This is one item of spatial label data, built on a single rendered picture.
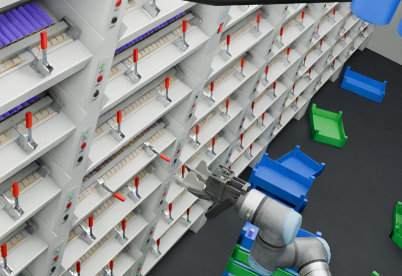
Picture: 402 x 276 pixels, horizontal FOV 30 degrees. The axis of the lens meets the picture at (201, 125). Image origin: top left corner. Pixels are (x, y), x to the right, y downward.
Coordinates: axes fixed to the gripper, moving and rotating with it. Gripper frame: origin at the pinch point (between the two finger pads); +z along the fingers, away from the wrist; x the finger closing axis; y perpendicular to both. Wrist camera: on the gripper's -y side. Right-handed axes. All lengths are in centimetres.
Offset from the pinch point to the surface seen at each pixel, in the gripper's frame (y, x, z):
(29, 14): 56, 48, 27
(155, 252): -88, -56, 21
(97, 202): -10.8, 16.5, 16.8
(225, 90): -11, -71, 18
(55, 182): 10.1, 40.1, 17.7
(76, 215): -6.0, 30.3, 15.2
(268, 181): -93, -147, 5
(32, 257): -11, 46, 17
